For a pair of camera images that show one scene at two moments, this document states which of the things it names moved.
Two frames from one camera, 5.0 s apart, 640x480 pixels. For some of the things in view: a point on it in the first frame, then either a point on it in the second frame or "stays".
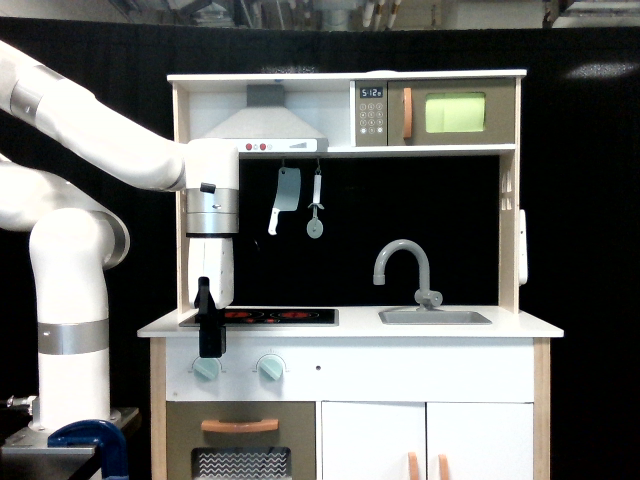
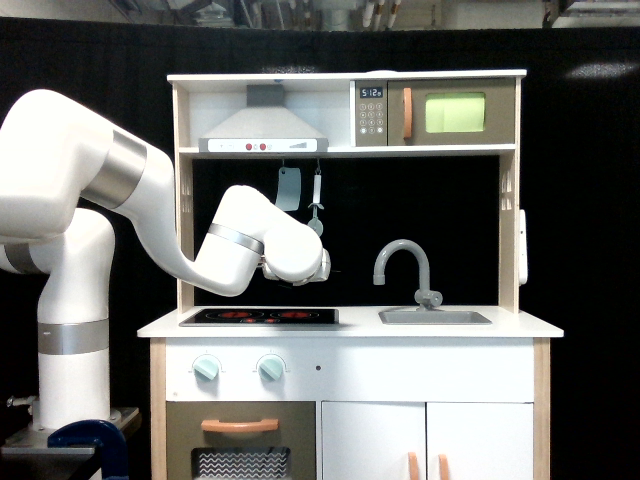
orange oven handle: [240, 426] stays
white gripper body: [212, 258] → [322, 273]
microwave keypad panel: [371, 113] stays
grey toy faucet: [424, 298] stays
